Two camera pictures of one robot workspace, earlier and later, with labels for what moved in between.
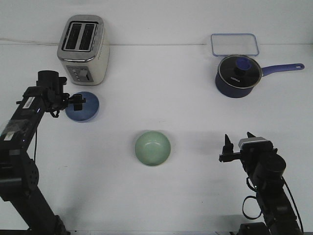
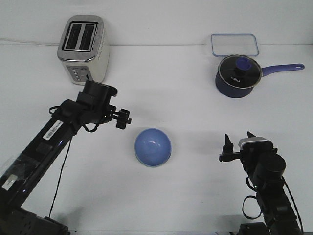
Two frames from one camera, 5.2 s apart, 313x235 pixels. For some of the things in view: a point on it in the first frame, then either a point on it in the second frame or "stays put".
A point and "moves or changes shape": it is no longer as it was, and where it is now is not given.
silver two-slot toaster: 83,48 stays put
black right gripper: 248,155 stays put
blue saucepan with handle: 238,76 stays put
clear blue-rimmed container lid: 224,44 stays put
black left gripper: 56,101 -> 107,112
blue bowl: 89,109 moves or changes shape
